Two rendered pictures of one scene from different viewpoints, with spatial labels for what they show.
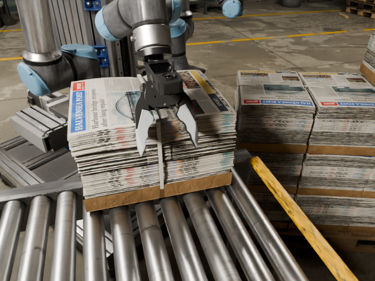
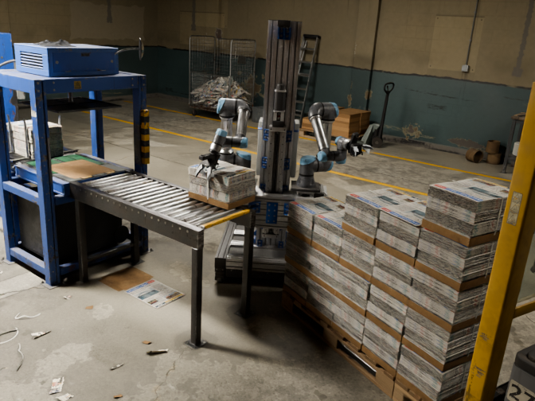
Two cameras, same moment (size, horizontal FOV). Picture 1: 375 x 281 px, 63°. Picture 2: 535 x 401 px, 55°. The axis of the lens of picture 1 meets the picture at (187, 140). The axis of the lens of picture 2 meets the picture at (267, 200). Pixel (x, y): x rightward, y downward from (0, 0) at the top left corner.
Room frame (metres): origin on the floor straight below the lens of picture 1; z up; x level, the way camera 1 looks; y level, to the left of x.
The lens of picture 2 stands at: (-1.14, -2.84, 1.98)
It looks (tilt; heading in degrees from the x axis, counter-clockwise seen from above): 19 degrees down; 52
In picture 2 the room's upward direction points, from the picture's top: 4 degrees clockwise
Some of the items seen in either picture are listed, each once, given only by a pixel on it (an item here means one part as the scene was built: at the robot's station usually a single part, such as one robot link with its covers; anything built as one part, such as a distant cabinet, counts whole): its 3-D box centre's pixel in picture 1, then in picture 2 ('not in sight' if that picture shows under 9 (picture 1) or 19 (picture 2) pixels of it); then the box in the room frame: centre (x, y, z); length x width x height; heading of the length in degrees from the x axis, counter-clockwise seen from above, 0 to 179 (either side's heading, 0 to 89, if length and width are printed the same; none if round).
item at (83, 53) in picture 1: (80, 63); (242, 160); (1.07, 0.39, 0.98); 0.13 x 0.12 x 0.14; 141
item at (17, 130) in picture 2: not in sight; (36, 138); (-0.07, 1.91, 0.93); 0.38 x 0.30 x 0.26; 106
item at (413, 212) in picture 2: not in sight; (420, 212); (1.16, -1.22, 1.06); 0.37 x 0.28 x 0.01; 176
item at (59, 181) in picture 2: not in sight; (75, 172); (0.08, 1.36, 0.75); 0.70 x 0.65 x 0.10; 106
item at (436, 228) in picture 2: not in sight; (452, 306); (1.15, -1.52, 0.63); 0.38 x 0.29 x 0.97; 175
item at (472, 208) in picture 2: not in sight; (453, 304); (1.16, -1.53, 0.65); 0.39 x 0.30 x 1.29; 175
